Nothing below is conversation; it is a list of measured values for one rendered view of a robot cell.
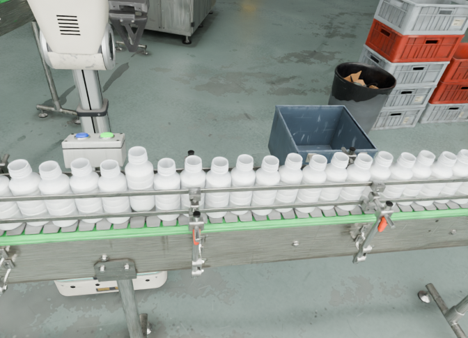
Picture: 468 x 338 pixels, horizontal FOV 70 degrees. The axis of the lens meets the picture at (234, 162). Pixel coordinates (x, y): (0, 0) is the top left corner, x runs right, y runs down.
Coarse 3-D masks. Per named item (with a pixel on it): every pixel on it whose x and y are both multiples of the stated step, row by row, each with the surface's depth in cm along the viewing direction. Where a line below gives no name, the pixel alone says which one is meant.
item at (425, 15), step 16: (384, 0) 263; (400, 0) 248; (416, 0) 277; (432, 0) 281; (448, 0) 273; (464, 0) 261; (384, 16) 265; (400, 16) 250; (416, 16) 241; (432, 16) 246; (448, 16) 250; (464, 16) 254; (400, 32) 251; (416, 32) 250; (432, 32) 255; (448, 32) 259; (464, 32) 263
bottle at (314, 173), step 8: (312, 160) 78; (320, 160) 81; (304, 168) 82; (312, 168) 79; (320, 168) 78; (304, 176) 80; (312, 176) 79; (320, 176) 80; (304, 192) 83; (312, 192) 82; (296, 200) 86; (304, 200) 84; (312, 200) 84; (296, 208) 87; (304, 208) 86; (312, 208) 86
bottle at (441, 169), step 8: (448, 152) 86; (440, 160) 86; (448, 160) 84; (432, 168) 87; (440, 168) 86; (448, 168) 85; (432, 176) 87; (440, 176) 86; (448, 176) 86; (424, 184) 90; (432, 184) 88; (440, 184) 87; (424, 192) 91; (432, 192) 90
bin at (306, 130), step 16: (288, 112) 142; (304, 112) 143; (320, 112) 144; (336, 112) 146; (272, 128) 145; (288, 128) 147; (304, 128) 149; (320, 128) 150; (336, 128) 151; (352, 128) 137; (272, 144) 145; (288, 144) 125; (304, 144) 155; (320, 144) 157; (336, 144) 151; (352, 144) 138; (368, 144) 126; (304, 160) 119
